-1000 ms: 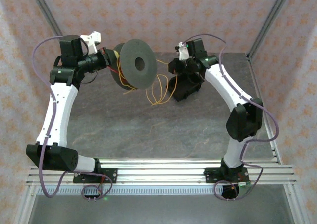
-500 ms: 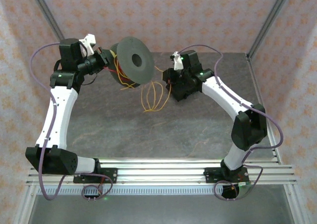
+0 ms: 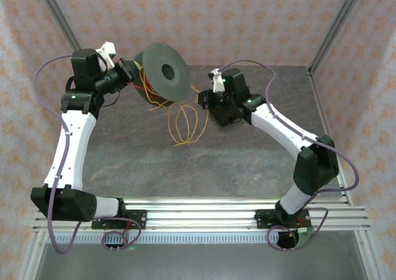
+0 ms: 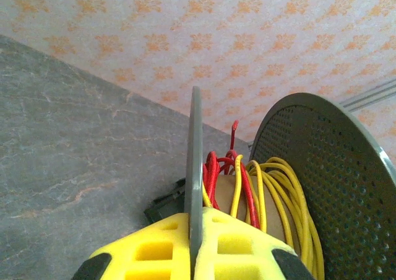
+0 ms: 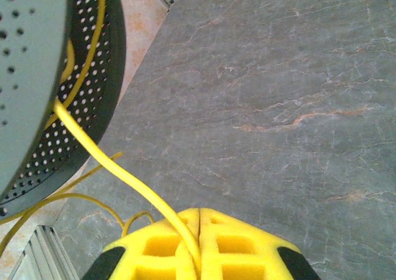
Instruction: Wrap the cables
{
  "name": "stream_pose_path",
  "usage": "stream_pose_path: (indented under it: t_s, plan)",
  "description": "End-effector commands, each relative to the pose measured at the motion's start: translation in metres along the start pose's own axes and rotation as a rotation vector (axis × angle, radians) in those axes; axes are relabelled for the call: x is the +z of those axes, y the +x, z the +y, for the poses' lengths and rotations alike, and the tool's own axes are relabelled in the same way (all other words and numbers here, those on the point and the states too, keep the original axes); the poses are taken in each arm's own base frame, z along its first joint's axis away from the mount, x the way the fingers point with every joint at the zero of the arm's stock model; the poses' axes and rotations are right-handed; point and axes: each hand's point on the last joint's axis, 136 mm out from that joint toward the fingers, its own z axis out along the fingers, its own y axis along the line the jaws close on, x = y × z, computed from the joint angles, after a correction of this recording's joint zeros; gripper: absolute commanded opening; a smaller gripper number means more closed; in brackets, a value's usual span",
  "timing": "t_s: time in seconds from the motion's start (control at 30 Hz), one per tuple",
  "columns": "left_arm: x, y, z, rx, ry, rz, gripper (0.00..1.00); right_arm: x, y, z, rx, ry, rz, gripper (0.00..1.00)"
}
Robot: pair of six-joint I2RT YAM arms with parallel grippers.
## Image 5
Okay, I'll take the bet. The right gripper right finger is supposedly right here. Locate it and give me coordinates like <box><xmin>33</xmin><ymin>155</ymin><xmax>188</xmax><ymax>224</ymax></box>
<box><xmin>199</xmin><ymin>208</ymin><xmax>322</xmax><ymax>280</ymax></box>

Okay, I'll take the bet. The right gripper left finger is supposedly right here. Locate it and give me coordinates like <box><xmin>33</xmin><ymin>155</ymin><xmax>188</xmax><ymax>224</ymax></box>
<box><xmin>82</xmin><ymin>208</ymin><xmax>200</xmax><ymax>280</ymax></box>

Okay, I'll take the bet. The thin yellow cable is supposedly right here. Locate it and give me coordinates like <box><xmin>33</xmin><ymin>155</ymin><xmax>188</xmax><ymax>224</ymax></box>
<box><xmin>0</xmin><ymin>0</ymin><xmax>202</xmax><ymax>280</ymax></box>

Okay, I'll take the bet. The grey perforated cable spool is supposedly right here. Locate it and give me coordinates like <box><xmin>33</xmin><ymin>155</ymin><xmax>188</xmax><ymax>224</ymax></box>
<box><xmin>0</xmin><ymin>0</ymin><xmax>127</xmax><ymax>216</ymax></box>

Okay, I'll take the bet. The wide grooved aluminium rail base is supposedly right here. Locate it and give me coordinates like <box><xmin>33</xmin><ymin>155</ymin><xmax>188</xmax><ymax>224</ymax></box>
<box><xmin>8</xmin><ymin>225</ymin><xmax>80</xmax><ymax>280</ymax></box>

